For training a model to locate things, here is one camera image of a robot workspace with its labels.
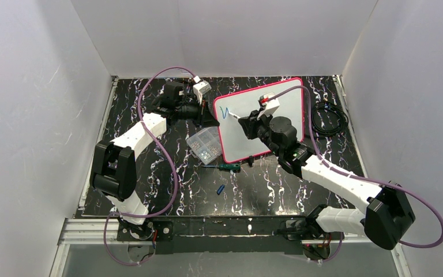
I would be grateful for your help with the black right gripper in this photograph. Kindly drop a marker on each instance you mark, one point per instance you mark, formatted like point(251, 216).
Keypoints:
point(252, 127)

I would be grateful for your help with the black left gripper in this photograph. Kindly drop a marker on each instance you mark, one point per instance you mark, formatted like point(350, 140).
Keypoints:
point(201, 111)

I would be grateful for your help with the white blue marker pen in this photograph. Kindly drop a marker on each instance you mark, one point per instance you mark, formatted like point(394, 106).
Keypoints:
point(234, 115)

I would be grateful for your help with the pink framed whiteboard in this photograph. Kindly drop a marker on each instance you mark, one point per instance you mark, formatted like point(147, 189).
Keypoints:
point(238, 123)

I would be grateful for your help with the blue marker cap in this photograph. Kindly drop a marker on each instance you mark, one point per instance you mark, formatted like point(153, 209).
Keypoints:
point(220, 189)

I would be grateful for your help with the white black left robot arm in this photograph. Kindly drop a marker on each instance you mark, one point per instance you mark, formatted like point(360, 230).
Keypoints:
point(114, 172)

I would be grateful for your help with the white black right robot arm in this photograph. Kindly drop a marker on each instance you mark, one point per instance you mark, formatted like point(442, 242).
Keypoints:
point(381, 213)

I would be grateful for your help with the clear plastic screw box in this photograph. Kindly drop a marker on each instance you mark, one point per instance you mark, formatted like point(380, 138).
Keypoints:
point(205, 144)

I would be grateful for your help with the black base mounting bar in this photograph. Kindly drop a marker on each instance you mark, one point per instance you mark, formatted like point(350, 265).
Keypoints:
point(224, 234)

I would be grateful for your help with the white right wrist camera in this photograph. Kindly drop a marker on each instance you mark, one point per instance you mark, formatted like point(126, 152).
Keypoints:
point(269, 103)

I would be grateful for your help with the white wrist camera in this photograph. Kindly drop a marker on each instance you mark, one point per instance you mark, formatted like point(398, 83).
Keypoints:
point(200, 88)
point(269, 103)

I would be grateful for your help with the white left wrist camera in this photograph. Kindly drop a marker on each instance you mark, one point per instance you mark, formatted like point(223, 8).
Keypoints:
point(200, 88)

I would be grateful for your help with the green handled screwdriver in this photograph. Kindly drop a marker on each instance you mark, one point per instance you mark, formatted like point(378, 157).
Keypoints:
point(225, 167)

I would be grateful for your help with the aluminium rail right edge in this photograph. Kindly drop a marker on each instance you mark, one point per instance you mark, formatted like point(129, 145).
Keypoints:
point(353, 133)

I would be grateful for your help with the aluminium rail edge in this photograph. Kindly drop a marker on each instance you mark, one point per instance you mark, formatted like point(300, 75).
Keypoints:
point(82, 233)
point(353, 133)

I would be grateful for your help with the aluminium rail left edge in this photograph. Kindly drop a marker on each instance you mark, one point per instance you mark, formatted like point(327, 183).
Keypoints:
point(82, 233)

